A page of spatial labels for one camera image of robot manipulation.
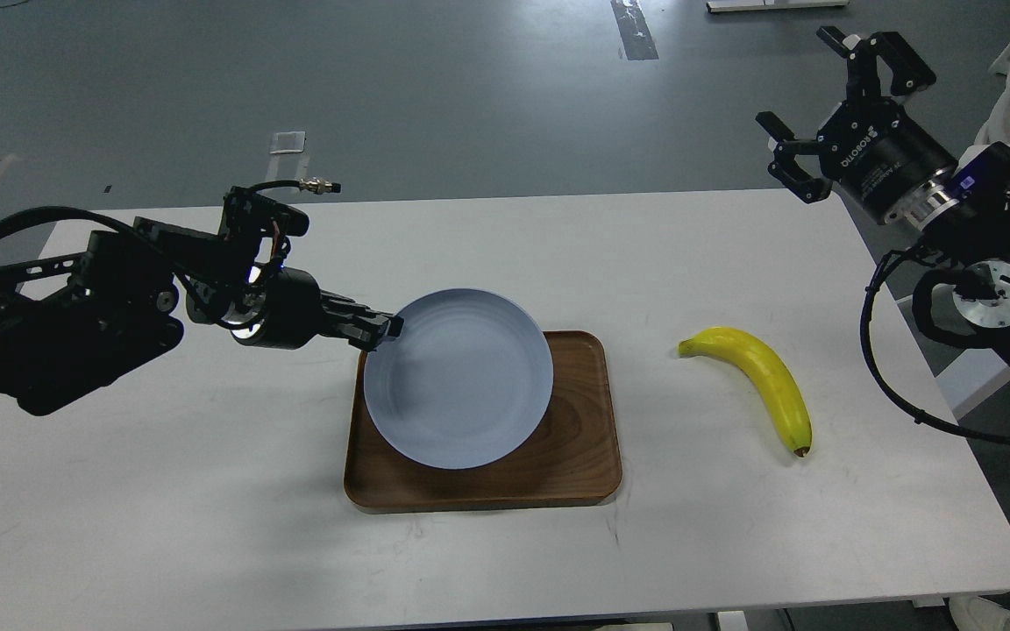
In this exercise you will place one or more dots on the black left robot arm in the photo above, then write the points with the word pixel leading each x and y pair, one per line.
pixel 74 323

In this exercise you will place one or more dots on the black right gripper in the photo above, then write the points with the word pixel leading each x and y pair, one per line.
pixel 869 146

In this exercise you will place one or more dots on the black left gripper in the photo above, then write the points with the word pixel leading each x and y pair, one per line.
pixel 293 307

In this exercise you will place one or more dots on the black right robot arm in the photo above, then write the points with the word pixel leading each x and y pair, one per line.
pixel 873 154

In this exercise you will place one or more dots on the brown wooden tray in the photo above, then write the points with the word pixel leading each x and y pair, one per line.
pixel 572 459

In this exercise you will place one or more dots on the white shoe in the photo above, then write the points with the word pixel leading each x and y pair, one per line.
pixel 978 614

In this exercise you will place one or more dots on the yellow banana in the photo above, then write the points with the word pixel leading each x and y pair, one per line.
pixel 765 369

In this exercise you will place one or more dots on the light blue plate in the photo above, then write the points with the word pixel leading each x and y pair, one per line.
pixel 465 384

